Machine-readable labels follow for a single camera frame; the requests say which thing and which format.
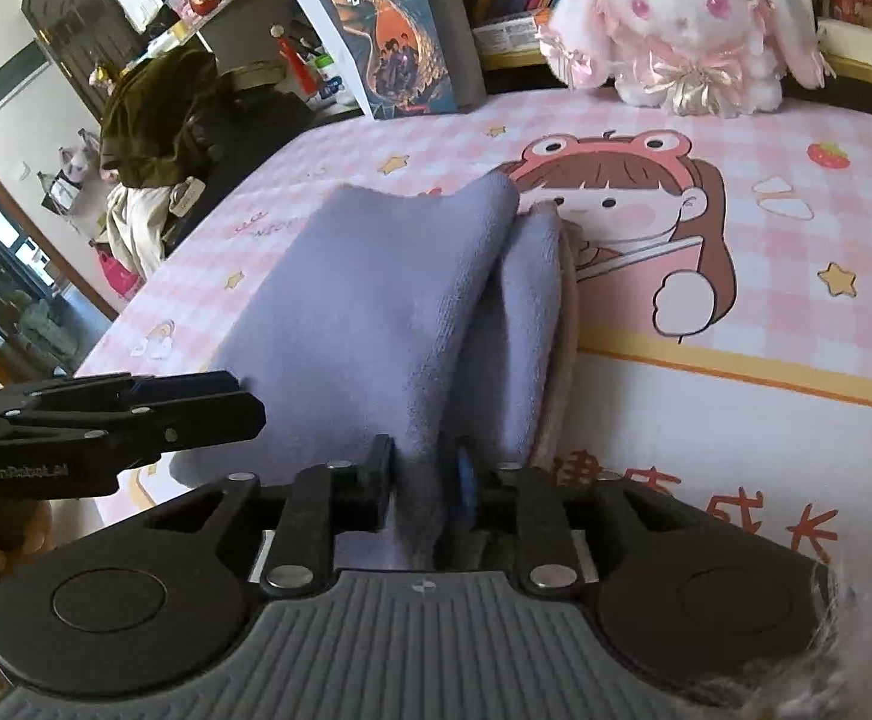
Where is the white jar green lid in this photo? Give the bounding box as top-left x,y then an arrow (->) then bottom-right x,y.
314,52 -> 356,104

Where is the red tassel charm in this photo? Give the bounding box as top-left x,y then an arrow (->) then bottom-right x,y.
271,24 -> 318,100

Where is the orange white toothpaste box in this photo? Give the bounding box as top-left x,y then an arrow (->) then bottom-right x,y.
472,11 -> 557,53

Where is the dragon cover book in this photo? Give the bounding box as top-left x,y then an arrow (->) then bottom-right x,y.
323,0 -> 461,121

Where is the purple and brown sweater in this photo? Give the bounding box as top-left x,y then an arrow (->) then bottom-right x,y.
169,169 -> 583,571

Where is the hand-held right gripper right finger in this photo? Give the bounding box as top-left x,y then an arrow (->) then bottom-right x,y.
443,439 -> 707,601

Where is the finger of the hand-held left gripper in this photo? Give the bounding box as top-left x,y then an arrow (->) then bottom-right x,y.
1,388 -> 267,466
8,371 -> 246,411

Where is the black chair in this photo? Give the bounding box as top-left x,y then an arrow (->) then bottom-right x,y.
166,86 -> 347,241

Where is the person's left hand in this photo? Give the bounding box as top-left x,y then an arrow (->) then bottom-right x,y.
0,499 -> 54,698

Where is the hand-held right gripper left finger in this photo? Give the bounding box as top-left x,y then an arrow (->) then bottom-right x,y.
139,433 -> 397,602

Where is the dark wooden door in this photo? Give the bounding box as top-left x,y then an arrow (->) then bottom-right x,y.
19,0 -> 146,122

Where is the dark olive jacket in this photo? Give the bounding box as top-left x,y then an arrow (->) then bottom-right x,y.
98,45 -> 287,188

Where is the white flat box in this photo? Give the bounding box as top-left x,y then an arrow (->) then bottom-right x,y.
818,19 -> 872,65

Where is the cream cloth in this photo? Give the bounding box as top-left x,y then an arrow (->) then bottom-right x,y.
104,181 -> 183,280

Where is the white pink plush bunny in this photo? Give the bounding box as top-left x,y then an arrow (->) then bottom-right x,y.
537,0 -> 831,117

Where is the wooden bookshelf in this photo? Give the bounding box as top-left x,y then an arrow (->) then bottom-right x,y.
473,0 -> 872,95

